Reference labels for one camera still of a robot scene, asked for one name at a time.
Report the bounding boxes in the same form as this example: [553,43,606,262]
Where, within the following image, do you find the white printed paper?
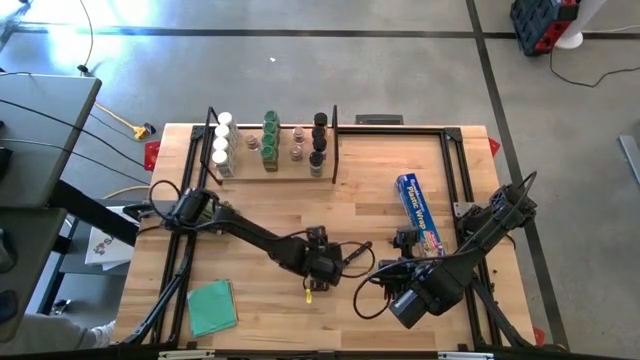
[83,204,141,271]

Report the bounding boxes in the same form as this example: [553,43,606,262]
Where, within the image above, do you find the white round stand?
[554,0,609,51]

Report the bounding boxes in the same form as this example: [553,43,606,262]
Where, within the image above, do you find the black and red tool case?
[509,0,584,57]

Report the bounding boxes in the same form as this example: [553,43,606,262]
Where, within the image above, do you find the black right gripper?
[379,225,429,301]

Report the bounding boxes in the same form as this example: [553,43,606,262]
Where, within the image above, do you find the person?
[0,312,117,357]

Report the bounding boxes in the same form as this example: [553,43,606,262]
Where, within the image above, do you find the blue plastic wrap box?
[394,173,447,259]

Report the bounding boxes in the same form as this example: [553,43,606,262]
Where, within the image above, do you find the yellow extension cord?
[93,102,151,200]

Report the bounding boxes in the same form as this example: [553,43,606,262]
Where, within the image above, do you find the grey side desk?
[0,72,105,344]

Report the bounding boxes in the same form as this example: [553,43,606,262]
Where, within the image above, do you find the teal folded cloth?
[186,278,239,339]

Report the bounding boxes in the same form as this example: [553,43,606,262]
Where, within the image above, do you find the grey metal bar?
[618,133,640,189]

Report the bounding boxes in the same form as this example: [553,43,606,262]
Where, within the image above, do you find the black-lid spice jars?
[308,151,326,179]

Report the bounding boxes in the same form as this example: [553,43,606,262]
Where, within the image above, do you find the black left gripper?
[298,224,347,293]

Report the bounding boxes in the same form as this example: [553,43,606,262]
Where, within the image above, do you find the green-lid spice jars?
[259,145,279,174]

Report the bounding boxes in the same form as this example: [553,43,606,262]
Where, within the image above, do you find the wooden shelf with black frame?
[199,103,345,184]

